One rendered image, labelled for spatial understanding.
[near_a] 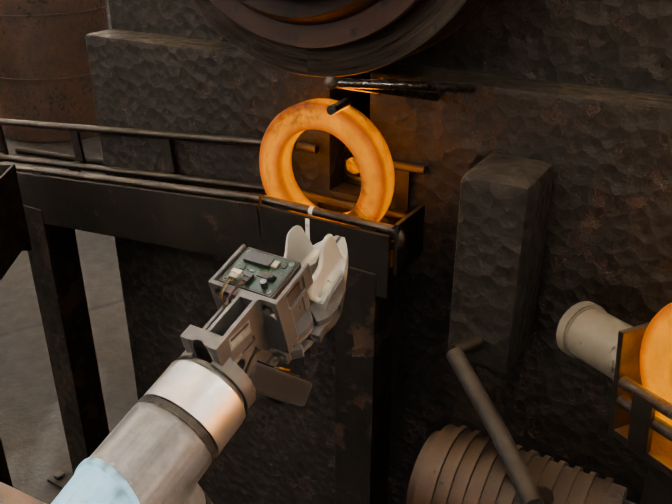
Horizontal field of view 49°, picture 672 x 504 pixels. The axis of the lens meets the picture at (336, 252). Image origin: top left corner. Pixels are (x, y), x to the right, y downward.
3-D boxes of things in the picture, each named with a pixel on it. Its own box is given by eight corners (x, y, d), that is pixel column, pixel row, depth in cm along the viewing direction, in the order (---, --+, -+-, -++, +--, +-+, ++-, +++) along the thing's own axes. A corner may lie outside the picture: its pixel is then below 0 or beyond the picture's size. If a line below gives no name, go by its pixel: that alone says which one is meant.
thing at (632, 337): (666, 412, 72) (679, 313, 69) (671, 415, 72) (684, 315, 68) (607, 433, 70) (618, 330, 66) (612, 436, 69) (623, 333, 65)
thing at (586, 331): (598, 346, 79) (603, 295, 77) (664, 385, 71) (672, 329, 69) (553, 359, 76) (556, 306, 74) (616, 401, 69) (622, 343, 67)
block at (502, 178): (475, 320, 98) (492, 146, 87) (535, 337, 94) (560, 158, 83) (443, 360, 89) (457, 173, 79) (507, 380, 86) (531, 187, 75)
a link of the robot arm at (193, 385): (228, 471, 58) (151, 435, 62) (260, 426, 61) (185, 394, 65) (204, 415, 53) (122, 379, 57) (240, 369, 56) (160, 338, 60)
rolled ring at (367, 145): (386, 114, 84) (399, 107, 87) (254, 94, 92) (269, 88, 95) (382, 259, 92) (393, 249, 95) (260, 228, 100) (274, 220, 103)
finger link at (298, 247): (334, 201, 71) (282, 263, 65) (342, 247, 75) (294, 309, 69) (307, 195, 72) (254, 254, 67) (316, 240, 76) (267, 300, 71)
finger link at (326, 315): (357, 279, 69) (308, 345, 63) (359, 290, 70) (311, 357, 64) (314, 266, 71) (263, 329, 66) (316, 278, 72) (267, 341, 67)
